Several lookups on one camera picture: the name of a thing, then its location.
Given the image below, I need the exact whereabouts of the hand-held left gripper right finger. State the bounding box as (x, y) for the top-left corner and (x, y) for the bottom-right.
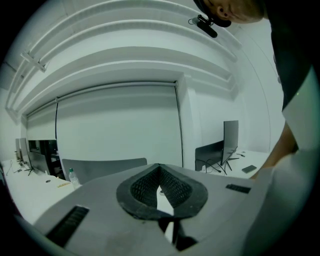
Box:
(158, 163), (259, 256)

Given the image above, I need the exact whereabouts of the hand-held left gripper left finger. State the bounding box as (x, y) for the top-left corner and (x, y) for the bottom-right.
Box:
(34, 163), (179, 256)

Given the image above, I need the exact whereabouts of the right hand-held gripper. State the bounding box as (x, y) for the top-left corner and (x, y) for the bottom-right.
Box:
(245, 149), (320, 256)

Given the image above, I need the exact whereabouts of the person's right forearm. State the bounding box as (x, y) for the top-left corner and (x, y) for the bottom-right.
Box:
(249, 121), (300, 180)

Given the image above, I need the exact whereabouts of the clear plastic water bottle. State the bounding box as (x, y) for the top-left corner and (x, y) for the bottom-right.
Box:
(68, 167), (81, 190)

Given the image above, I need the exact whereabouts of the grey desk divider panel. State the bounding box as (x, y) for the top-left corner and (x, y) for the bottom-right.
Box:
(61, 157), (148, 185)

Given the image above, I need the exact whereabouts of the black smartphone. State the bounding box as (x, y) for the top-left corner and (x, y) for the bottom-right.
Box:
(241, 164), (258, 174)

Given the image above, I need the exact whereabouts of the dark desk divider panel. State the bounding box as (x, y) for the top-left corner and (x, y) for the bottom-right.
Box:
(194, 140), (225, 172)

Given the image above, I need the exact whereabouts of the thin dark computer monitor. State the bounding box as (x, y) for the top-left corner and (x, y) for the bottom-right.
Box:
(220, 120), (240, 172)

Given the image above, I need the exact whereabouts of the black open cabinet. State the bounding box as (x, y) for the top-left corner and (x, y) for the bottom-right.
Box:
(27, 139), (61, 177)

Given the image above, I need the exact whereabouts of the large white roller blind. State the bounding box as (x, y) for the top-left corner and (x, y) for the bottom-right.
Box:
(55, 84), (184, 168)

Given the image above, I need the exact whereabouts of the small white roller blind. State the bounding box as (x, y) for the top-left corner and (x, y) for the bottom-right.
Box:
(26, 101), (58, 141)

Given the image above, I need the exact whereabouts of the person's dark shirt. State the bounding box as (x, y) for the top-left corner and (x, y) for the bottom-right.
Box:
(262, 0), (320, 112)

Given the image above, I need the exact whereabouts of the person's face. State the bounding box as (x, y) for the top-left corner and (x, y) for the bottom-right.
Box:
(207, 0), (266, 25)

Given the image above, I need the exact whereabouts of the black cable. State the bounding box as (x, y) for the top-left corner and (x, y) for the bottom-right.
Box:
(195, 157), (228, 176)

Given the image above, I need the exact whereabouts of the white ceiling bracket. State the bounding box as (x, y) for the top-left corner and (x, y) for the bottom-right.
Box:
(20, 51), (48, 74)

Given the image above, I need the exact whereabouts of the black head-mounted camera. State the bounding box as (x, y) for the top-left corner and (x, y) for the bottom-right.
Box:
(187, 14), (219, 39)

